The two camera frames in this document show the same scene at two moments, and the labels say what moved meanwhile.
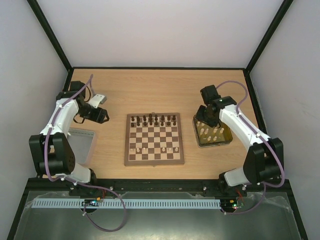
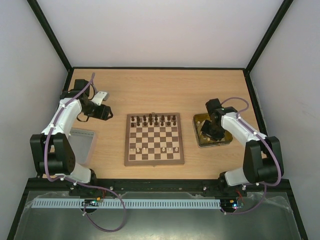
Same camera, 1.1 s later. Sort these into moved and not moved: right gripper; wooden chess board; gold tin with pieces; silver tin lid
Moved: right gripper
Not moved: wooden chess board; gold tin with pieces; silver tin lid
